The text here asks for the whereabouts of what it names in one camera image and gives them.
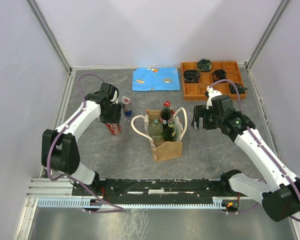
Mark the aluminium frame post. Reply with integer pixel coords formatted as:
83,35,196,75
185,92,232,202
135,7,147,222
25,0,73,76
244,0,291,70

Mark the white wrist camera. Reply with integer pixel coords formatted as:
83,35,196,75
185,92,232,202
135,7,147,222
206,86,222,110
110,89,119,104

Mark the rolled dark sock top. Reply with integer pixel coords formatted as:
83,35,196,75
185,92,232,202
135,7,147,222
196,58,212,72

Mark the rolled black sock left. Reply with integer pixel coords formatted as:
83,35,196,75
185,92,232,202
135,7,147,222
183,69,201,84

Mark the green glass bottle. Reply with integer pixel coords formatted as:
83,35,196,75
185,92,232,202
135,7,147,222
162,121,177,142

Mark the rolled black sock middle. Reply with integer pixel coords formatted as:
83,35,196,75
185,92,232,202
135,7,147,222
212,69,227,83

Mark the light blue cable duct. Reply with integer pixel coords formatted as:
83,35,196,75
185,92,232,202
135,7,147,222
37,197,226,210

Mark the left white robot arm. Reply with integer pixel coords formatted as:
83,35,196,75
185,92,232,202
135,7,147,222
41,83,122,195

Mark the right aluminium frame post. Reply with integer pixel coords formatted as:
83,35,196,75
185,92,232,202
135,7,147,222
244,0,291,70

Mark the rolled dark sock right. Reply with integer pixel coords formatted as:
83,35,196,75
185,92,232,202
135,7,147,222
229,83,247,95

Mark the rolled black sock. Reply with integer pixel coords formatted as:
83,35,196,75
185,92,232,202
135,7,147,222
212,69,227,83
183,69,201,84

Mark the orange compartment tray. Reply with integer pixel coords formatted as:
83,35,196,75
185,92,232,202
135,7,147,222
180,61,245,101

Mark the rolled dark sock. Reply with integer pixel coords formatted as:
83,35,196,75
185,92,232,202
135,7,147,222
229,83,247,95
196,58,212,72

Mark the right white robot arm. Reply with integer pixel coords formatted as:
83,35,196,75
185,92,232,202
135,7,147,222
191,94,300,222

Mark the glass cola bottle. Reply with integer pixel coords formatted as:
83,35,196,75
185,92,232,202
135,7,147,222
160,101,174,128

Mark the red cola can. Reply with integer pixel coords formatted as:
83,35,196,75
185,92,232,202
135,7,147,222
105,122,122,135

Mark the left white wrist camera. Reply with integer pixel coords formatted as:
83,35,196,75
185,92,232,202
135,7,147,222
110,89,119,104

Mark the clear glass soda bottle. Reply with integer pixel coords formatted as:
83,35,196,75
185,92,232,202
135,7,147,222
148,118,164,148

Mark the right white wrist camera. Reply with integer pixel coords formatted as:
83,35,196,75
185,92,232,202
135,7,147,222
206,86,222,110

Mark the blue printed cloth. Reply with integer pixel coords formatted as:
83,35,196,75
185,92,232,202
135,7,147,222
132,67,181,92

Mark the left aluminium frame post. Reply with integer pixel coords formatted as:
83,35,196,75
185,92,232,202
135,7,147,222
25,0,73,76

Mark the blue silver energy drink can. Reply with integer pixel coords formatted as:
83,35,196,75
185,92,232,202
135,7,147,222
121,96,133,117

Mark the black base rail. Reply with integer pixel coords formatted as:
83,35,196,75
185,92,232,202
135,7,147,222
72,177,243,206

